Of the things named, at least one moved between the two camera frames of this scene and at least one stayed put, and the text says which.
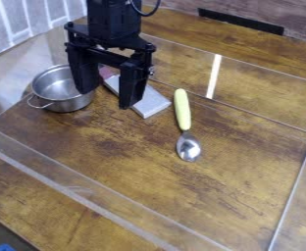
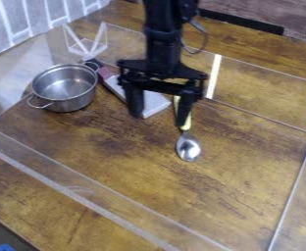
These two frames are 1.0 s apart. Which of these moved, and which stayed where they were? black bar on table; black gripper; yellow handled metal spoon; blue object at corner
Moved: black gripper
Stayed: yellow handled metal spoon; black bar on table; blue object at corner
